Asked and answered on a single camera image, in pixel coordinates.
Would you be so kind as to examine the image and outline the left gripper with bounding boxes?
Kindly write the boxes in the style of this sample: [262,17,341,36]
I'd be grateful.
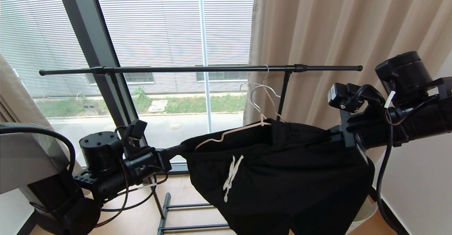
[124,147,172,184]

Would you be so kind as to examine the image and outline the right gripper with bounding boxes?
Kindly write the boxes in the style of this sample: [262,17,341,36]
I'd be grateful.
[339,112,403,165]

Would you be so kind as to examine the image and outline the pink clothes hanger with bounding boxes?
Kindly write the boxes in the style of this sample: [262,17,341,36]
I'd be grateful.
[195,84,282,152]
[240,65,285,122]

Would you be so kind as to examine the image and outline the black shorts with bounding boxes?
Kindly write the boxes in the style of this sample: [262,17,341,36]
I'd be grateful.
[180,118,375,235]

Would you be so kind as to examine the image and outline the white laundry basket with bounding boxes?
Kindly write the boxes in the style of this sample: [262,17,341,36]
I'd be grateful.
[353,198,379,225]

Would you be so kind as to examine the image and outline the black clothes rack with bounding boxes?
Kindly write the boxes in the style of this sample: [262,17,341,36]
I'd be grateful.
[40,65,363,235]

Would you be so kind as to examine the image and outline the beige curtain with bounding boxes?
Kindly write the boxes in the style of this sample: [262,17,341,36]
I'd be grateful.
[0,53,76,172]
[244,0,452,165]

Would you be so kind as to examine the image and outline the window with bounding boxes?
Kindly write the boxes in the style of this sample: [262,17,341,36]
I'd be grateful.
[0,0,258,174]

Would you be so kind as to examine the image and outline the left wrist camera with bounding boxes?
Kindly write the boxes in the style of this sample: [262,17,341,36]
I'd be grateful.
[122,119,148,149]

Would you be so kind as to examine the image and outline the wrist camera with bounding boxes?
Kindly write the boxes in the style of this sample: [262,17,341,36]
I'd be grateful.
[122,119,148,149]
[328,83,386,115]

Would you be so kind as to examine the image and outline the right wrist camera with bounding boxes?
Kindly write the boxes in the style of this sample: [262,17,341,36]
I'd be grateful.
[328,83,386,115]

